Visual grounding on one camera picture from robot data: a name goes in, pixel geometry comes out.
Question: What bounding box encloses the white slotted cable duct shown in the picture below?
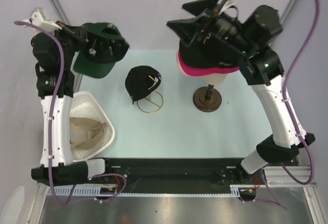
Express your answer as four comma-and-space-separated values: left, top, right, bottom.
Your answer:
48, 185, 257, 197

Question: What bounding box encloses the black cap with gold lettering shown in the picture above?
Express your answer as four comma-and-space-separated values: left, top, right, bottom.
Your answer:
125, 66, 162, 103

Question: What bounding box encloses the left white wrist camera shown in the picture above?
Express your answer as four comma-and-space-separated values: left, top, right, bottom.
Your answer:
23, 7, 62, 34

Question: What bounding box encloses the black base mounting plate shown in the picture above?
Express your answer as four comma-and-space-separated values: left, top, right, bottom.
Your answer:
92, 158, 264, 190

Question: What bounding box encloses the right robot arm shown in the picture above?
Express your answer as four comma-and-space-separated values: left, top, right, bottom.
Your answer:
167, 0, 315, 184

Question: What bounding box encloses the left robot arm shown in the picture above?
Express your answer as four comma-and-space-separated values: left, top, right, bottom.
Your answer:
31, 21, 113, 186

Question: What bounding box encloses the magenta mesh cap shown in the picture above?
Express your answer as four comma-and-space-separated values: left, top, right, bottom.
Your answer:
178, 56, 240, 77

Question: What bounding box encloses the right aluminium frame post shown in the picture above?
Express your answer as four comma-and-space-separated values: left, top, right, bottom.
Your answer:
280, 0, 298, 25

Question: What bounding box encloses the gold wire hat stand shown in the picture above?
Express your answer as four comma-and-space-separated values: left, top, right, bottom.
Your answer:
133, 74, 164, 114

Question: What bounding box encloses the white plastic basket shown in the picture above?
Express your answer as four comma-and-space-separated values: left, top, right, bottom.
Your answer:
70, 91, 115, 162

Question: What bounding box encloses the beige cap in basket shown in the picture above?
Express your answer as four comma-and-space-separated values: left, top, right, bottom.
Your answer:
38, 117, 108, 150

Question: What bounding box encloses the wooden mannequin head stand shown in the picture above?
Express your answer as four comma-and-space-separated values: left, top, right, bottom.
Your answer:
193, 73, 227, 113

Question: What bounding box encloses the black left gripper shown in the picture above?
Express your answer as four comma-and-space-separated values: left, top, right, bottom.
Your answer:
49, 20, 88, 69

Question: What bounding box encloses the green brim black cap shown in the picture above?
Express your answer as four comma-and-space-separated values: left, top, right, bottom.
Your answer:
73, 22, 130, 79

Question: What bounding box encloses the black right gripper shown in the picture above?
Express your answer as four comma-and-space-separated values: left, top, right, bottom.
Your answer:
166, 0, 254, 55

